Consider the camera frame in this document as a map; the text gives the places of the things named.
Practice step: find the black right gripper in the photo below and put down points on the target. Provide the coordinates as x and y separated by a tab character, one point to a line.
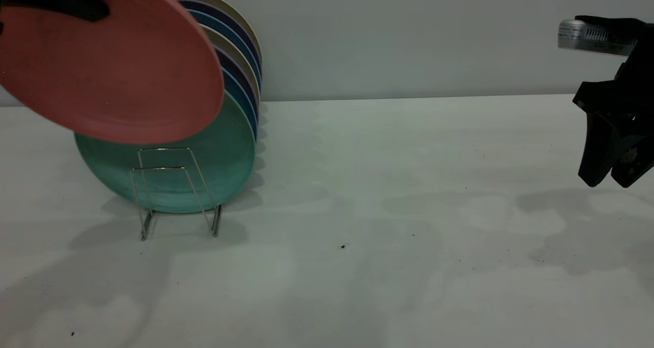
633	97

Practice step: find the pink round plate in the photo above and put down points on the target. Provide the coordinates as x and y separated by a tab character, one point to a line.
112	67

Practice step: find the dark purple round plate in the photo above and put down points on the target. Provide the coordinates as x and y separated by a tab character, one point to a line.
232	66
214	8

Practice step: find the blue round plate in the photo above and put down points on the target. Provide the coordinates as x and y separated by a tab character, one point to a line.
219	23
237	88

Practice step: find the green round plate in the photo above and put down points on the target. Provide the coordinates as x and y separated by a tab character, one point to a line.
219	159

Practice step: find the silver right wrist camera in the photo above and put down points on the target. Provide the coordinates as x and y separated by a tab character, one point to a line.
582	36

